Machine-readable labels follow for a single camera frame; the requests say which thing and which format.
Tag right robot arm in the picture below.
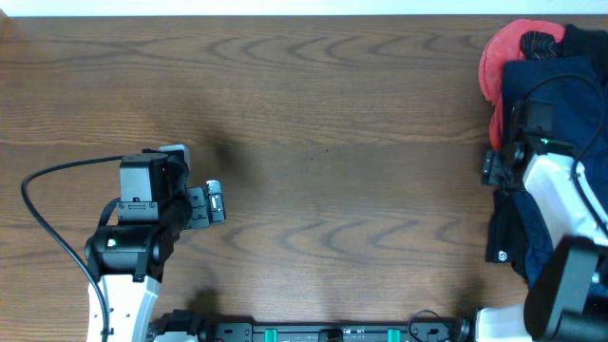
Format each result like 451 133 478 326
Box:
471 100 607 341

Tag dark striped garment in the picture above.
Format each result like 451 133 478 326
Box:
520 31 562 61

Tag navy blue shorts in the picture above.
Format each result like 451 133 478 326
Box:
502 56 600 151

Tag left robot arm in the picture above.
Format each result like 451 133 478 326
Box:
85 144 226 341

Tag red cloth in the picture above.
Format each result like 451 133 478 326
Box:
478 19 565 150

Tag black garment with logo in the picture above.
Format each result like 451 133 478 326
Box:
484 190 528 279

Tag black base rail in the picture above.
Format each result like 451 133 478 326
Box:
144 310 474 342

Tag navy blue shirt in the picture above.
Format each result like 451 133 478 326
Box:
514 153 607 287

